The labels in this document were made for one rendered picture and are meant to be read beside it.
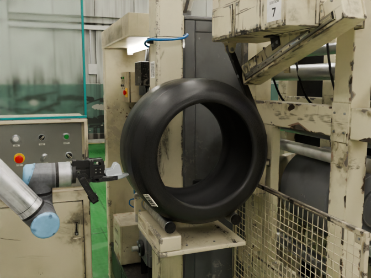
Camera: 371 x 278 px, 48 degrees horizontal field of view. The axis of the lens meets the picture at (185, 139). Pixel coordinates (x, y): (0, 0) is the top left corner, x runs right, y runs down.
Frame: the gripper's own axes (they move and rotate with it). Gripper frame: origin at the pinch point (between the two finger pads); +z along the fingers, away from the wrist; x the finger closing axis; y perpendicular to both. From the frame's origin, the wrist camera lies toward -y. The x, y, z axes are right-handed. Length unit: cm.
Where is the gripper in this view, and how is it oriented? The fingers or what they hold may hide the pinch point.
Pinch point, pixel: (125, 176)
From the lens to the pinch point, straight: 160.4
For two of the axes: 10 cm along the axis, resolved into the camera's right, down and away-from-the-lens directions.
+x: -3.4, -1.3, 9.3
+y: 0.1, -9.9, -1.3
